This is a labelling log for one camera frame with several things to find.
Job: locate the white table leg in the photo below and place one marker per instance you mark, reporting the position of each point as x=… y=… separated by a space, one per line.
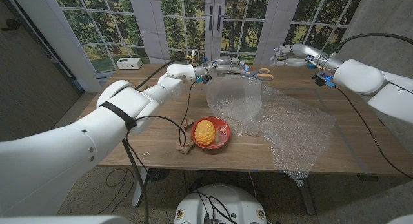
x=142 y=195

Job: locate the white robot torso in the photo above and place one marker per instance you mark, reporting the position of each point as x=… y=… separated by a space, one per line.
x=245 y=204

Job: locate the crumpled beige cloth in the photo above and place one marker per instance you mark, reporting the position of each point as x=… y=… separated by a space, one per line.
x=187 y=146

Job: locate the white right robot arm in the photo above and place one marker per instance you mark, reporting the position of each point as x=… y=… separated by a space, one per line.
x=358 y=75

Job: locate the white power strip box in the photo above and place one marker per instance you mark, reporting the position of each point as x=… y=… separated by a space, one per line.
x=129 y=63

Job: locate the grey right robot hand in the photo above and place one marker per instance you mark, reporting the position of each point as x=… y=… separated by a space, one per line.
x=303 y=53

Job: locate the black wall hook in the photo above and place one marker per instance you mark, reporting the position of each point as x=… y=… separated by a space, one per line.
x=13 y=23

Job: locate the yellow textured toy fruit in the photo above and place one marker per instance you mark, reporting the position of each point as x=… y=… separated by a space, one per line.
x=204 y=132

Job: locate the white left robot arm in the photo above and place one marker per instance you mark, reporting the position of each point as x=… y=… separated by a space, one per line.
x=64 y=153

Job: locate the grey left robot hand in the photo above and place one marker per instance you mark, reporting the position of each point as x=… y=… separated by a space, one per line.
x=226 y=66

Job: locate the black round ribbed object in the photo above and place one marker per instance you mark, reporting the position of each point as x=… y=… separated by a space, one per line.
x=158 y=174

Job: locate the red bowl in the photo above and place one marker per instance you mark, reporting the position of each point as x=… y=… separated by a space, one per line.
x=225 y=139

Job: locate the printed forest window backdrop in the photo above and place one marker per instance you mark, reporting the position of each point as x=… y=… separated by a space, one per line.
x=106 y=24

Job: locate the small wrapped candy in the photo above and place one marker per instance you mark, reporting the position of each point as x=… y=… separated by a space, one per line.
x=222 y=130

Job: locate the clear bubble wrap sheet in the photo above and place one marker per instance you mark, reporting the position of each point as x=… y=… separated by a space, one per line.
x=238 y=98

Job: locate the grey table leg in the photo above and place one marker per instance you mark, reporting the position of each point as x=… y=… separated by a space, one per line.
x=308 y=198

